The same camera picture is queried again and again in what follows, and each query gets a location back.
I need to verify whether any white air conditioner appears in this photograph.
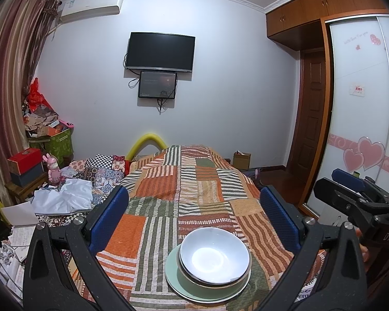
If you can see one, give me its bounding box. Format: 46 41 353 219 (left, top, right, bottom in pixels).
60 0 126 24

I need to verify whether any red box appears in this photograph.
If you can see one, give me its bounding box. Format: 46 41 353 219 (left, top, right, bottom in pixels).
8 148 43 176

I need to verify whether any white bowl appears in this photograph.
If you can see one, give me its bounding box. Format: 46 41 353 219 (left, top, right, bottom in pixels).
179 227 250 283

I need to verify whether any pink rabbit toy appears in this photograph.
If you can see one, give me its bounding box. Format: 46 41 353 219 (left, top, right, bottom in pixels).
43 153 67 185

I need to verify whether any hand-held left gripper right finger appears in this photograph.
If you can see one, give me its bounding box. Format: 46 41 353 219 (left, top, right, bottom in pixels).
258 185 367 311

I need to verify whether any white cloth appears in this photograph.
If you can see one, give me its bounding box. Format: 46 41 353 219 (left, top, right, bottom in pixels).
31 179 93 215

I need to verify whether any wooden overhead cabinet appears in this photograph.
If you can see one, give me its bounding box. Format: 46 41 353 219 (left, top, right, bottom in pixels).
265 0 389 51

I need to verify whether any white wardrobe sliding door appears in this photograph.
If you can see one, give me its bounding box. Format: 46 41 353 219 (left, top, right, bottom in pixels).
303 13 389 228

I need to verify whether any red plastic bag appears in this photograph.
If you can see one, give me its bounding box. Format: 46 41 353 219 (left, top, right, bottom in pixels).
27 78 54 112

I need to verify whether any dark bag on floor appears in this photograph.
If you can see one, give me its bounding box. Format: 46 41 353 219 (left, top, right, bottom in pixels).
245 167 263 185

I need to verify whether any pile of paper packaging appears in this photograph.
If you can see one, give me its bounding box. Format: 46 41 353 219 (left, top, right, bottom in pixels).
21 104 64 138

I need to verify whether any striped patchwork blanket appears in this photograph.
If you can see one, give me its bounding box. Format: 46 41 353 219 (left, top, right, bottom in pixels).
68 145 331 311

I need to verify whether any black wall television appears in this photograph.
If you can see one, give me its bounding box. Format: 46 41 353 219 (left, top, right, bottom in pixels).
125 32 196 73

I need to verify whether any wooden stool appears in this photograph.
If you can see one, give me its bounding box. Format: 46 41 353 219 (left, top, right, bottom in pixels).
5 181 46 205

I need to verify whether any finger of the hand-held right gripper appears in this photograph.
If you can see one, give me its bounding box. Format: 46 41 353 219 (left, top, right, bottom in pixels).
313 178 389 225
331 168 389 202

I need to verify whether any light green plate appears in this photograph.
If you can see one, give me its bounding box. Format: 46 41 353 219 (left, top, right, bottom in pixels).
165 244 252 305

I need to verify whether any green storage box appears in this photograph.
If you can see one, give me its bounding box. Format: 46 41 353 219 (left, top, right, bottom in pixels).
29 128 75 168

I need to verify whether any wooden door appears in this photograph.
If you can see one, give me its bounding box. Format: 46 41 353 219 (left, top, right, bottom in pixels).
287 48 332 208

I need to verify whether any pile of white papers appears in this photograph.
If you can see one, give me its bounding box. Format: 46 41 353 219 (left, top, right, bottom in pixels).
0 201 40 299

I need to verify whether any person's right hand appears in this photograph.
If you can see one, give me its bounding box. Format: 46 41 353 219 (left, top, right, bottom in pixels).
355 228 371 262

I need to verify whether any yellow foam noodle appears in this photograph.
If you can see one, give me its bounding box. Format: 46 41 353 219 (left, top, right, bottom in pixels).
126 133 167 161

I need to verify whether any checkered patchwork cloth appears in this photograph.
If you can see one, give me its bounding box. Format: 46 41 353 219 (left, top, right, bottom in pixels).
40 155 134 225

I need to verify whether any cardboard box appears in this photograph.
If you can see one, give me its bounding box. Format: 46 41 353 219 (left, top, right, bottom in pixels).
232 151 252 171

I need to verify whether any small black monitor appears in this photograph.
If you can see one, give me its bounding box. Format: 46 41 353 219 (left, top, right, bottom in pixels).
138 70 178 100

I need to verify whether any dark grey box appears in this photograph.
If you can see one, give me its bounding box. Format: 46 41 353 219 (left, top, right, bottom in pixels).
10 164 48 187

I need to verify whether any striped brown curtain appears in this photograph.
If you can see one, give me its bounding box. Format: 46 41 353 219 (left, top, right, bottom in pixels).
0 0 63 208

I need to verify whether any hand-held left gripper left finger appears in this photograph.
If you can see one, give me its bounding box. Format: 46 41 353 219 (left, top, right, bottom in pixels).
23 185 135 311

